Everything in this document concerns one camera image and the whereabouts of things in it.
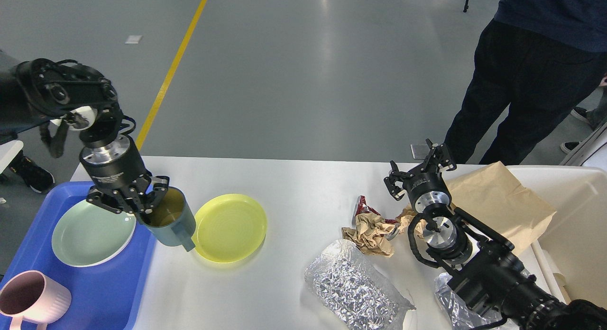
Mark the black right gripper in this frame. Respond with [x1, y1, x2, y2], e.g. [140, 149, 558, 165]
[383, 138, 457, 213]

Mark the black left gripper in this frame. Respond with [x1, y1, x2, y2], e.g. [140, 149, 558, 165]
[80, 134, 170, 214]

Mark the teal mug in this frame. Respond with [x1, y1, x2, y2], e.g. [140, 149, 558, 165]
[139, 187, 196, 252]

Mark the yellow plastic plate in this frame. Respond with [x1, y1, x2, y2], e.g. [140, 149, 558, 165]
[192, 193, 267, 264]

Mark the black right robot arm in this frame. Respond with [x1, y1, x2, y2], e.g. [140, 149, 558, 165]
[384, 139, 607, 330]

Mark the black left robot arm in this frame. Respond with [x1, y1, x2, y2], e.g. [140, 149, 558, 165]
[0, 58, 169, 221]

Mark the pale green plate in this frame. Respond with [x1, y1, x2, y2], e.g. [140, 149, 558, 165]
[51, 200, 137, 267]

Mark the red snack wrapper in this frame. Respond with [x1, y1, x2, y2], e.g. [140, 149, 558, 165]
[352, 195, 400, 225]

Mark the brown paper bag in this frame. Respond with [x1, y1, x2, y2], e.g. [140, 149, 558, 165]
[446, 162, 556, 255]

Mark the crumpled brown paper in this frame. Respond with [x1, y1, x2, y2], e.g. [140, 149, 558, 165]
[341, 205, 416, 258]

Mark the blue plastic tray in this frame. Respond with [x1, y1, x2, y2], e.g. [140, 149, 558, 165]
[1, 182, 156, 330]

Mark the silver foil bag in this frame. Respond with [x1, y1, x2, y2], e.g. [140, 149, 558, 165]
[434, 272, 502, 330]
[304, 239, 416, 330]

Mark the pink ribbed mug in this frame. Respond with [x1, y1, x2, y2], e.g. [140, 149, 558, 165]
[0, 270, 72, 330]

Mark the white plastic bin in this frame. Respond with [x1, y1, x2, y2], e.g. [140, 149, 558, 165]
[509, 165, 607, 308]

